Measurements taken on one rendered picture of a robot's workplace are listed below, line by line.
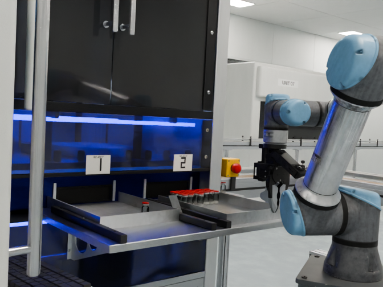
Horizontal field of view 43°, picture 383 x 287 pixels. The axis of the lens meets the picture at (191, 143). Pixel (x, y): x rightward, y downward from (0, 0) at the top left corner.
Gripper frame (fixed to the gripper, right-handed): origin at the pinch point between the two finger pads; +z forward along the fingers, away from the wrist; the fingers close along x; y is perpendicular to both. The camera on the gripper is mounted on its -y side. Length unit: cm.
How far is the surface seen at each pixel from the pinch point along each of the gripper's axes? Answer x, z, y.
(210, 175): -6.7, -5.6, 38.9
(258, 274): -163, 91, 152
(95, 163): 42, -11, 39
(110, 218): 51, 1, 13
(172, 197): 24.4, -1.8, 21.1
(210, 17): -3, -64, 39
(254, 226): 10.9, 4.0, -1.3
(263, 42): -527, -168, 497
